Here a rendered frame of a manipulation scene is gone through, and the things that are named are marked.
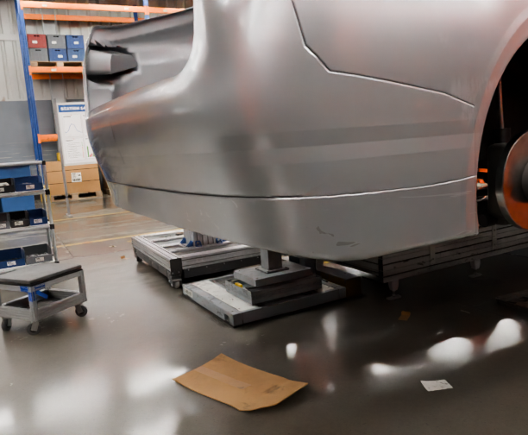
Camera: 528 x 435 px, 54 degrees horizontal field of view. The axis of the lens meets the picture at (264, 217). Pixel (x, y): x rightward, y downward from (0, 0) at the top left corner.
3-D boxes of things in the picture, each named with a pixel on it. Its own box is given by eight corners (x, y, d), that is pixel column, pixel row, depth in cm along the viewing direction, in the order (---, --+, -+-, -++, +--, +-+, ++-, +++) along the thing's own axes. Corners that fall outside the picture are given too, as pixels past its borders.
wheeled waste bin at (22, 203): (3, 227, 804) (-6, 164, 790) (-3, 223, 857) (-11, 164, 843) (40, 221, 833) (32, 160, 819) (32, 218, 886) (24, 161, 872)
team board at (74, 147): (69, 217, 853) (53, 97, 824) (66, 215, 897) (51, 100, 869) (158, 207, 918) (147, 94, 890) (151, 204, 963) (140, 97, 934)
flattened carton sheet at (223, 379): (261, 420, 194) (261, 412, 194) (172, 381, 232) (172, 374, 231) (311, 388, 215) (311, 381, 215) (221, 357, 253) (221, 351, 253)
